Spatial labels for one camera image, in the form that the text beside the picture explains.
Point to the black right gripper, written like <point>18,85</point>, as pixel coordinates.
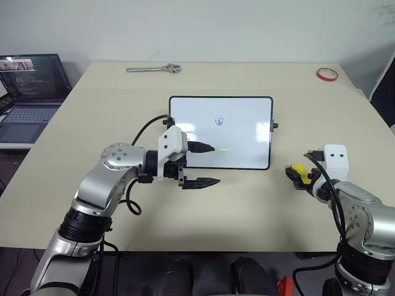
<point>318,182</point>

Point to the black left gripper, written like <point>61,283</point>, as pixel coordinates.
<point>174,166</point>

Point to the yellow object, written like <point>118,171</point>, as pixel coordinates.
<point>301,171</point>

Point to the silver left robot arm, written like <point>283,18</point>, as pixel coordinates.
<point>92,185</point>

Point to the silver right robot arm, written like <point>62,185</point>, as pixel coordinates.
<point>379,216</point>

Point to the black-framed whiteboard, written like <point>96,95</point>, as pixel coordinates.
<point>240,138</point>

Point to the red tape roll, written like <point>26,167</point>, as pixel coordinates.
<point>321,76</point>

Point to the black board with white edge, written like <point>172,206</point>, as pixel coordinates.
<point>384,111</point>

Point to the silver adjustable wrench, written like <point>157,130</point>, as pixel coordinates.
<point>148,70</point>

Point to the small red object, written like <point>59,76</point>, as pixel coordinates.
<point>285,286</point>

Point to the dark rounded shape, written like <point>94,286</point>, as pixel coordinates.
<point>253,277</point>

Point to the small black rounded object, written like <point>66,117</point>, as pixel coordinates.
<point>330,288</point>

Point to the open laptop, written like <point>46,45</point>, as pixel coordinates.
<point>27,92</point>

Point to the grey side desk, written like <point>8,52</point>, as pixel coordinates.
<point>12,145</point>

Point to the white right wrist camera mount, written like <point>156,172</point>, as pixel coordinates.
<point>336,163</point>

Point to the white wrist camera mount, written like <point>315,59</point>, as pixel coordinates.
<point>336,163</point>
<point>172,138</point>

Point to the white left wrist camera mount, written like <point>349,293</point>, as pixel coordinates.
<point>172,138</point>

